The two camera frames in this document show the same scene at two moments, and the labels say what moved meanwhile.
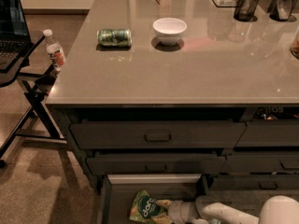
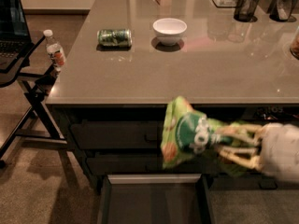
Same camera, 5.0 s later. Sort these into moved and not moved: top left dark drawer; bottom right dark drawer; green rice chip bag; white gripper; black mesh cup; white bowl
Moved: green rice chip bag; white gripper
Not moved: black mesh cup; top left dark drawer; white bowl; bottom right dark drawer
